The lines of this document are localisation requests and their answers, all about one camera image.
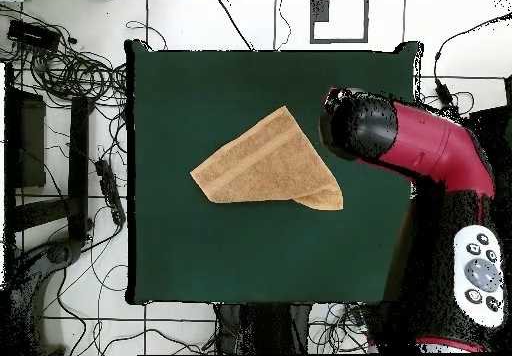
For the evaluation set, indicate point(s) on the orange terry towel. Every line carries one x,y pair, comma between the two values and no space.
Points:
272,168

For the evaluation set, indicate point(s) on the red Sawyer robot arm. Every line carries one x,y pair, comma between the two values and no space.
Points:
432,144

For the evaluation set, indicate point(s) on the dark green table cloth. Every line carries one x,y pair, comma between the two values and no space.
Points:
200,252

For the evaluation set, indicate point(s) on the black power strip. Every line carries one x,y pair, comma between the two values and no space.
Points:
110,190

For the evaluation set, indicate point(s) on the grey tripod base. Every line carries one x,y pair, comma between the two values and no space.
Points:
60,252

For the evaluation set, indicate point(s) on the black electronics box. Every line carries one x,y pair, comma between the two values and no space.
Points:
32,34

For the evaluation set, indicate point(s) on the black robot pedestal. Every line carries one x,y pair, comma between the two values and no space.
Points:
264,328

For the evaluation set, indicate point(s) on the black metal frame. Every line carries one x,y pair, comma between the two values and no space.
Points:
78,152
496,128

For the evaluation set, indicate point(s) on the grey floor outlet frame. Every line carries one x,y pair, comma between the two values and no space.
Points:
320,10

